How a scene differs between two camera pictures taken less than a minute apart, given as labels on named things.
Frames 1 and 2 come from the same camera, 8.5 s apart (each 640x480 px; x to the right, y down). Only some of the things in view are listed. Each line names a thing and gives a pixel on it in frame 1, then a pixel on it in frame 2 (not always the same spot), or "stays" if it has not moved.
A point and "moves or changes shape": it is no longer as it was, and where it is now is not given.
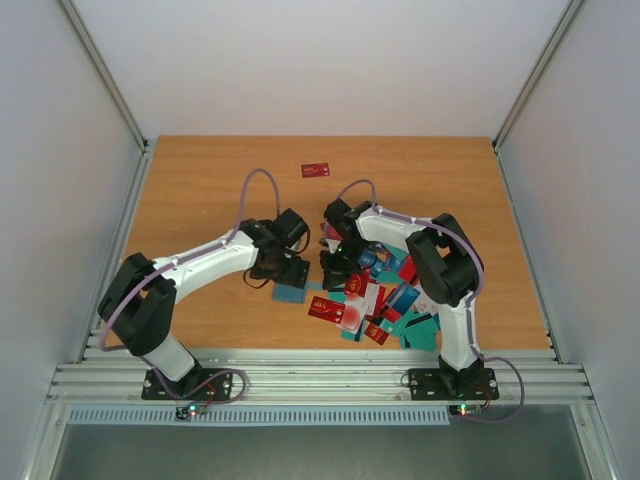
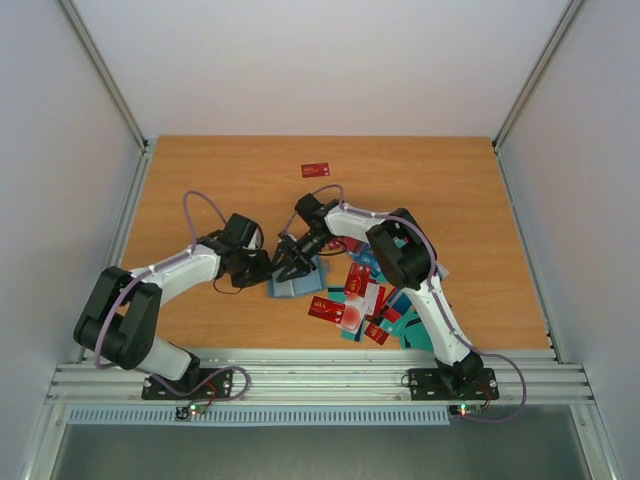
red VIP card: (326, 309) stays
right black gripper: (335, 267) -> (296, 251)
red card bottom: (376, 333) stays
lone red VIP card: (315, 170) stays
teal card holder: (289, 294) moves or changes shape
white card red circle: (353, 314) stays
